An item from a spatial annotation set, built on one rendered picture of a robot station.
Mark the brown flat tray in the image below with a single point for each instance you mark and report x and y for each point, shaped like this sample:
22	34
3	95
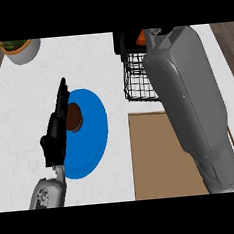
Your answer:
163	158

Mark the brown chocolate cupcake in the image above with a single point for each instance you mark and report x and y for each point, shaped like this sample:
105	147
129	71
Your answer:
74	117

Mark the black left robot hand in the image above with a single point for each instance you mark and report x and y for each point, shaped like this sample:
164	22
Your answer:
55	134

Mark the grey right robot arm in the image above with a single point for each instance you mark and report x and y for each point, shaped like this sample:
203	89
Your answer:
188	102

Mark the white potted plant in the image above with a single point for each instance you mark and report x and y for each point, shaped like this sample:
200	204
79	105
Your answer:
20	50

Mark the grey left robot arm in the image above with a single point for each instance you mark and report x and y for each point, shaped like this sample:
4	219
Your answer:
48	192

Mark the blue round plate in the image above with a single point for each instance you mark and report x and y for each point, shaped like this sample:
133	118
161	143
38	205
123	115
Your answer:
90	131

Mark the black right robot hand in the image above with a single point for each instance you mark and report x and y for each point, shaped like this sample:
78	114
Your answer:
125	44

